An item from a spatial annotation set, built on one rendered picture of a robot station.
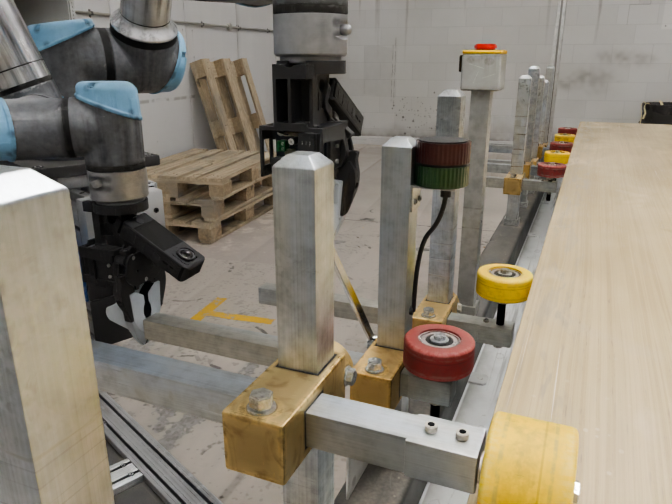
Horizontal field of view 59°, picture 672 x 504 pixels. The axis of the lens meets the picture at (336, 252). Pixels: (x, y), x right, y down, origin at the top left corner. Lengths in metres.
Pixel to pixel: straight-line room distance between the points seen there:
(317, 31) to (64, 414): 0.44
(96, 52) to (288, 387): 0.81
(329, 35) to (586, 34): 7.83
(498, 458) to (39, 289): 0.29
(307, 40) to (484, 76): 0.58
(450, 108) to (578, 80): 7.51
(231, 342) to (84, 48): 0.59
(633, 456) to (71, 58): 0.99
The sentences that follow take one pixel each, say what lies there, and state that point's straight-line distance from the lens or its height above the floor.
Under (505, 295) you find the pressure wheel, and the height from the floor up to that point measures 0.89.
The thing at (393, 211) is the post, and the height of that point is 1.04.
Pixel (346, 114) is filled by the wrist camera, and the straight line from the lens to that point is 0.68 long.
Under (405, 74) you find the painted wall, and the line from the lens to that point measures 8.49.
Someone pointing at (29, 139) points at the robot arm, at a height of 1.12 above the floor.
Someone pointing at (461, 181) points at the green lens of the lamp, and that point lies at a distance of 0.65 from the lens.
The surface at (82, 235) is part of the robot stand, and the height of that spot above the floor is 0.93.
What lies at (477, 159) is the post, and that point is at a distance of 1.17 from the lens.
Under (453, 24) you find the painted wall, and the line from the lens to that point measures 8.41.
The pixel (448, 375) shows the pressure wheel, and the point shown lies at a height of 0.88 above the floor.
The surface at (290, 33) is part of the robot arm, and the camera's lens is 0.60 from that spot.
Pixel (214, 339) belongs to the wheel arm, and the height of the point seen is 0.85.
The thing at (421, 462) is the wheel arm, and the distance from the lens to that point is 0.43.
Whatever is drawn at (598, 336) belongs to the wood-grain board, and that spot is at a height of 0.90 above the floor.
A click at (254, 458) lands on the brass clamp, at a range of 0.45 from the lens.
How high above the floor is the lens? 1.21
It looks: 18 degrees down
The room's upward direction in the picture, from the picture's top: straight up
